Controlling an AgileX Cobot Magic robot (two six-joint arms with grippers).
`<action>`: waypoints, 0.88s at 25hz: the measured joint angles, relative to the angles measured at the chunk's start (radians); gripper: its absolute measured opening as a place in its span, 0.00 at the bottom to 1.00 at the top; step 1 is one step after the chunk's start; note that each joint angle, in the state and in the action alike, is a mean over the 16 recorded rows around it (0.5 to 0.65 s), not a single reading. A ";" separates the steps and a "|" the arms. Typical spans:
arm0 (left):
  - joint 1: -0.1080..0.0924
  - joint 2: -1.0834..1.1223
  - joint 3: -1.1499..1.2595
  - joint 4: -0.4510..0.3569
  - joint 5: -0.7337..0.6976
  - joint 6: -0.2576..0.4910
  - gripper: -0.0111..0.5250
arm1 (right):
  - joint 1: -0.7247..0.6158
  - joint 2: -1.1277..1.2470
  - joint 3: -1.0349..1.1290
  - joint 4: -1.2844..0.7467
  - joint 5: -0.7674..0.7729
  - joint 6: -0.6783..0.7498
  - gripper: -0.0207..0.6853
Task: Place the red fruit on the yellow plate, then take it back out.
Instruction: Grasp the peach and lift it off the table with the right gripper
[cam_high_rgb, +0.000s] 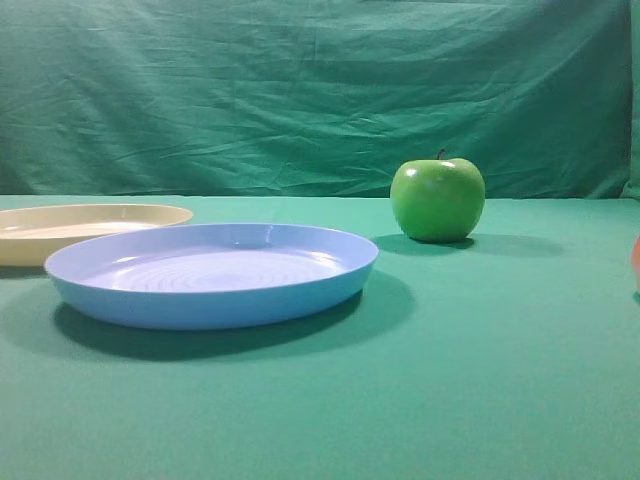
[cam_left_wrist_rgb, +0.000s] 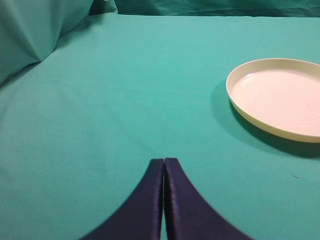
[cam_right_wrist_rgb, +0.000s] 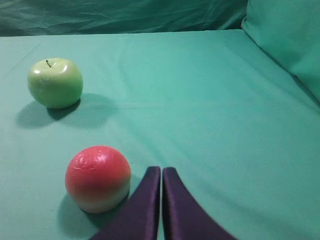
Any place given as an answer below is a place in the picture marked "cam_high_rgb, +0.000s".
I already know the green backdrop cloth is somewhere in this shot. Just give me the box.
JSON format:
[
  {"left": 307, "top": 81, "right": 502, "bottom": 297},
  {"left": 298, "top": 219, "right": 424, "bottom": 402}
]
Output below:
[{"left": 1, "top": 1, "right": 639, "bottom": 198}]

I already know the green apple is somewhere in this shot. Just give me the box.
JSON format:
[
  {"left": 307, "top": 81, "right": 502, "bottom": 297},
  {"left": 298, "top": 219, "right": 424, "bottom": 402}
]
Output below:
[{"left": 390, "top": 151, "right": 486, "bottom": 243}]

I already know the yellow plastic plate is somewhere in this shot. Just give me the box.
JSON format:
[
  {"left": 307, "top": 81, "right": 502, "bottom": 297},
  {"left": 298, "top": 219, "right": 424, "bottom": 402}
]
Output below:
[{"left": 1, "top": 204, "right": 193, "bottom": 267}]

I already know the green table cloth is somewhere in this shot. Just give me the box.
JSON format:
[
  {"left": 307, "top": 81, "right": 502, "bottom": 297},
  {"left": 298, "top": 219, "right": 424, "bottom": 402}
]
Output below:
[{"left": 1, "top": 196, "right": 639, "bottom": 479}]

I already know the blue plastic plate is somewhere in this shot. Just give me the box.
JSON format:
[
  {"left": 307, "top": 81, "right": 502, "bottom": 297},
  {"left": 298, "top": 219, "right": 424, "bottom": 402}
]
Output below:
[{"left": 44, "top": 223, "right": 379, "bottom": 330}]

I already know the round yellow bread bun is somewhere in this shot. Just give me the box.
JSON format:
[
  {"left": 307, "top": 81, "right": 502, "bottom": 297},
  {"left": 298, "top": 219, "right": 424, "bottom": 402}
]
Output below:
[{"left": 631, "top": 237, "right": 640, "bottom": 293}]

